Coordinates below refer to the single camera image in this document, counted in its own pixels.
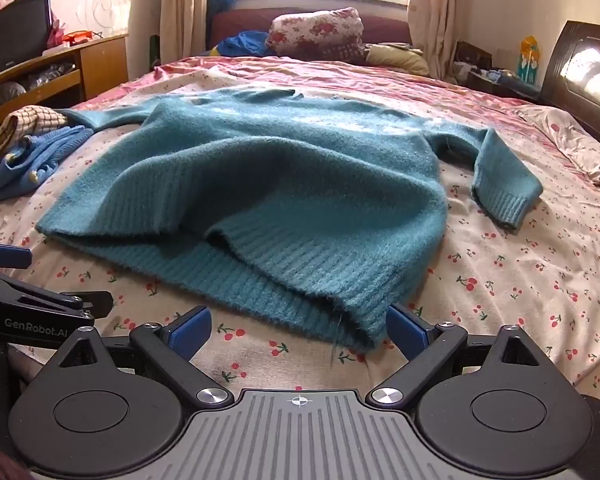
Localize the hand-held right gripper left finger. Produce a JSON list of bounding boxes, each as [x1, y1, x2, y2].
[[55, 305, 234, 408]]

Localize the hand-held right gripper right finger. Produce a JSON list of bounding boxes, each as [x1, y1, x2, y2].
[[370, 304, 544, 408]]

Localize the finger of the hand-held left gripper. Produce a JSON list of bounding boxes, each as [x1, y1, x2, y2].
[[0, 241, 34, 270], [0, 271, 115, 319]]

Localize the teal fuzzy knit sweater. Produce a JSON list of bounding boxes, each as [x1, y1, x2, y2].
[[35, 87, 545, 351]]

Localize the light blue buttoned garment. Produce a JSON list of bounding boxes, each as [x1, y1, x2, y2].
[[0, 125, 95, 205]]

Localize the cherry print bed sheet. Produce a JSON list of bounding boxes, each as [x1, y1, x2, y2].
[[0, 67, 600, 411]]

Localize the beige checkered cloth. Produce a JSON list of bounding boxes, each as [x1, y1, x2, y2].
[[0, 105, 71, 178]]

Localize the wooden television cabinet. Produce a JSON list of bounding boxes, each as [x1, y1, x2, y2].
[[0, 32, 130, 136]]

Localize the black television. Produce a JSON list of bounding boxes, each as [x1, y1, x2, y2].
[[0, 0, 52, 82]]

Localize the pink cherry print pillow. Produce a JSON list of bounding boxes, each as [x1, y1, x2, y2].
[[517, 105, 600, 193]]

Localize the dark nightstand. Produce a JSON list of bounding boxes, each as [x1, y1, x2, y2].
[[467, 67, 543, 103]]

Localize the yellow pillow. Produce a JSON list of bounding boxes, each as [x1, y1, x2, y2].
[[365, 42, 431, 77]]

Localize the bright blue cloth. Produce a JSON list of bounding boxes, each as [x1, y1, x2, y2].
[[215, 30, 281, 58]]

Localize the colourful carton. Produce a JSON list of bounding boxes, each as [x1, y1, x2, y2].
[[517, 35, 541, 83]]

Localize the dark red sofa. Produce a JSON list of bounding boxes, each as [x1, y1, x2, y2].
[[210, 7, 413, 53]]

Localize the beige curtain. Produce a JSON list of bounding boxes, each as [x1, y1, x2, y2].
[[407, 0, 462, 78], [159, 0, 253, 63]]

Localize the dark wooden headboard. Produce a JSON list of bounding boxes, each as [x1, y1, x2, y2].
[[537, 20, 600, 153]]

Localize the floral red white pillow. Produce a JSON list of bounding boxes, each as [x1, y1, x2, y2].
[[266, 7, 366, 61]]

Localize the blue hanging bag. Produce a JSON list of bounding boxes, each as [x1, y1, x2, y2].
[[206, 0, 237, 26]]

